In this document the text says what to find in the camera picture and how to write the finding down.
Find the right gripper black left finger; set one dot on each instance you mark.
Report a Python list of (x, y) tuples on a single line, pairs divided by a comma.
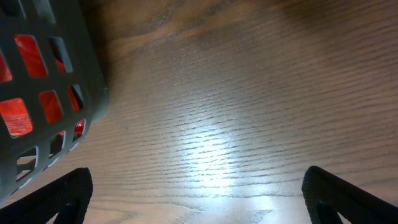
[(66, 199)]

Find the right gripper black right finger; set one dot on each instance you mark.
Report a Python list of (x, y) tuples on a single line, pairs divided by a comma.
[(328, 198)]

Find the grey plastic slotted basket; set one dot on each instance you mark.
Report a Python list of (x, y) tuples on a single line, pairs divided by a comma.
[(59, 30)]

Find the orange snack bag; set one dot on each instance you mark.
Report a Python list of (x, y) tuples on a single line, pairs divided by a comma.
[(13, 111)]

